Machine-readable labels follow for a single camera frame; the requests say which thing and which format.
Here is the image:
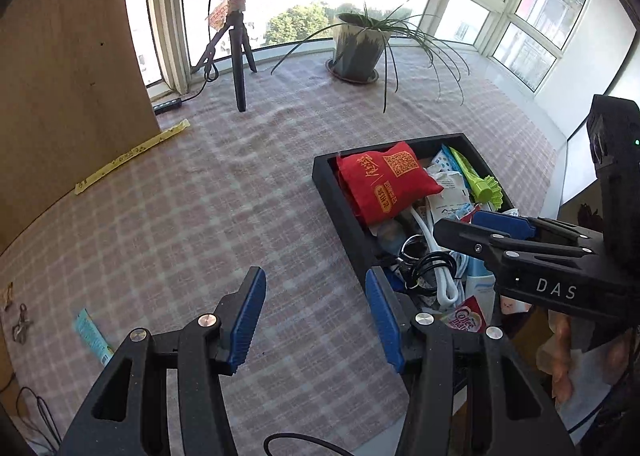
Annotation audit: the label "black tripod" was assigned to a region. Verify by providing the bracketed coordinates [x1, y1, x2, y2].
[192, 0, 258, 113]

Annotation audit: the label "black coiled cable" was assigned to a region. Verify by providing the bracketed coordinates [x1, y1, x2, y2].
[395, 233, 463, 297]

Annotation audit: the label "pink checked tablecloth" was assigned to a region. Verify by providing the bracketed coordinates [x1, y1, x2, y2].
[0, 44, 558, 456]

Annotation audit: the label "white dotted tissue packet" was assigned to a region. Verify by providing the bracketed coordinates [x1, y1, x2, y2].
[427, 149, 458, 178]

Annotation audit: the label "grey potted grass plant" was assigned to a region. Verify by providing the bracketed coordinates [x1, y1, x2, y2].
[271, 0, 471, 113]

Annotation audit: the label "red fabric pouch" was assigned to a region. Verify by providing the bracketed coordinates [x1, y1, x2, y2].
[336, 141, 445, 226]

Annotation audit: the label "white plastic bag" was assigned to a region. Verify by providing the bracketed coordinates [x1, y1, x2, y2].
[425, 171, 474, 225]

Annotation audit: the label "metal keys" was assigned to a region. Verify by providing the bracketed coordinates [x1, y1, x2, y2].
[12, 303, 34, 344]

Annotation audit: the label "wooden board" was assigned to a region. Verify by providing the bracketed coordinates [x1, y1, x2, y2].
[0, 0, 161, 254]

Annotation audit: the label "red white tag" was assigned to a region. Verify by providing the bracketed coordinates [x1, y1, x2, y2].
[207, 4, 231, 31]

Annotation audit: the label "yellow-green mesh swatter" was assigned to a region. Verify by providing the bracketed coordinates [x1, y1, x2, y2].
[480, 175, 503, 210]

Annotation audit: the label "red white snack packet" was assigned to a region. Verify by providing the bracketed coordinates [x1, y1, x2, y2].
[440, 295, 488, 334]

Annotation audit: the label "black ring light cable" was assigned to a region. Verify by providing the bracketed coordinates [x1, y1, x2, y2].
[177, 0, 222, 102]

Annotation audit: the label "white face print packet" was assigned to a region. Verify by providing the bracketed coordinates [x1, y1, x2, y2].
[500, 293, 533, 315]

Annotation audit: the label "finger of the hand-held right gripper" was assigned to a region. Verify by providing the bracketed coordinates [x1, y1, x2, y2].
[433, 217, 602, 283]
[471, 209, 604, 244]

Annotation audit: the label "small teal packet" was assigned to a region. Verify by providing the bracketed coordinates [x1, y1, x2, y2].
[74, 309, 115, 366]

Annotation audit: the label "person's right hand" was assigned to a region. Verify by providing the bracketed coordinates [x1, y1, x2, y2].
[536, 309, 577, 407]

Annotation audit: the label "black storage tray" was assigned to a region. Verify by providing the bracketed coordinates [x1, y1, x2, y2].
[312, 133, 521, 337]

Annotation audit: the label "white blue tube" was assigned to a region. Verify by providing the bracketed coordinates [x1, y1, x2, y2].
[465, 256, 496, 309]

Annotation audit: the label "brown plant saucer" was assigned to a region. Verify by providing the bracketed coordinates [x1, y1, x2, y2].
[325, 58, 379, 85]

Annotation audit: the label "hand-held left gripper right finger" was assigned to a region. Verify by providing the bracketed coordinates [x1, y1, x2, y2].
[365, 266, 576, 456]

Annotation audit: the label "yellow ruler strip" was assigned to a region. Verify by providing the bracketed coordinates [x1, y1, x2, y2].
[75, 119, 191, 195]

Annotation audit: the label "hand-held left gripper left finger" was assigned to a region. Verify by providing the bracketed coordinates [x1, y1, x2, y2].
[57, 265, 268, 456]

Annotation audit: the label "white cable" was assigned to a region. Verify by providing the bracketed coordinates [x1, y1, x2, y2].
[410, 209, 468, 309]

